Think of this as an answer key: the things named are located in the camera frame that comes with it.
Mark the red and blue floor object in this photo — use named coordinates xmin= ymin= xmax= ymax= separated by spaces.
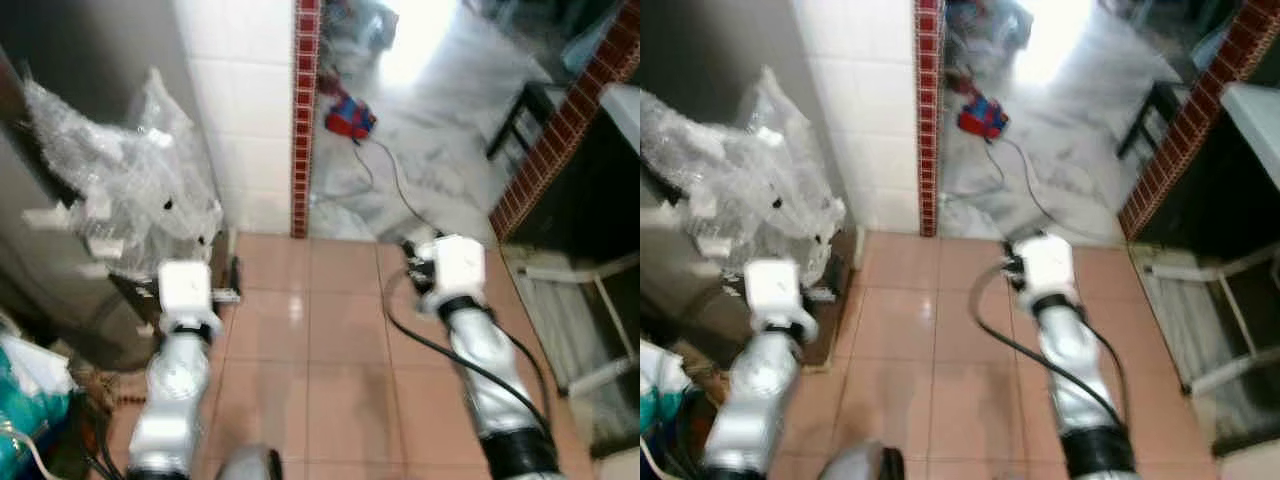
xmin=957 ymin=95 xmax=1010 ymax=140
xmin=323 ymin=92 xmax=379 ymax=142

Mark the clear crumpled plastic wrap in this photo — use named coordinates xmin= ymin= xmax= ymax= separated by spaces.
xmin=640 ymin=66 xmax=847 ymax=289
xmin=22 ymin=68 xmax=225 ymax=279

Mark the grey left robot leg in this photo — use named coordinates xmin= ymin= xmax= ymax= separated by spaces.
xmin=215 ymin=445 xmax=284 ymax=480
xmin=818 ymin=440 xmax=907 ymax=480

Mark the teal plastic bag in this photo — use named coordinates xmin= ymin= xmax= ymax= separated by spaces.
xmin=0 ymin=335 xmax=79 ymax=479
xmin=640 ymin=340 xmax=703 ymax=476

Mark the black stool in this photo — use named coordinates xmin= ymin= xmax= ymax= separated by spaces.
xmin=486 ymin=82 xmax=563 ymax=163
xmin=1117 ymin=80 xmax=1193 ymax=161

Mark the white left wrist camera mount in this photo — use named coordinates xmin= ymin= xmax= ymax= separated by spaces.
xmin=158 ymin=260 xmax=214 ymax=329
xmin=745 ymin=258 xmax=807 ymax=329

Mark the thin black floor cable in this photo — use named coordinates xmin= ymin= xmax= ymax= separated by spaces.
xmin=352 ymin=138 xmax=433 ymax=239
xmin=985 ymin=135 xmax=1076 ymax=241

